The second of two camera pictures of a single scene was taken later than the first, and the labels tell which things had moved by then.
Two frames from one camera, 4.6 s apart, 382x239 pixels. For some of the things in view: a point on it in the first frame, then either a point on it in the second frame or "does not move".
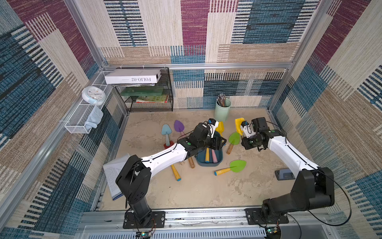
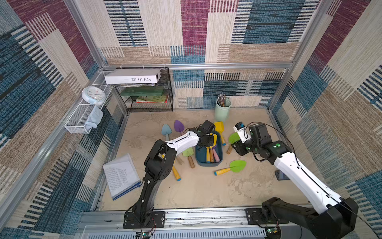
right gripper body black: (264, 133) → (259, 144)
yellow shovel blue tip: (220, 128) does not move
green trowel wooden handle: (234, 138) does not move
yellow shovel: (207, 156) does not move
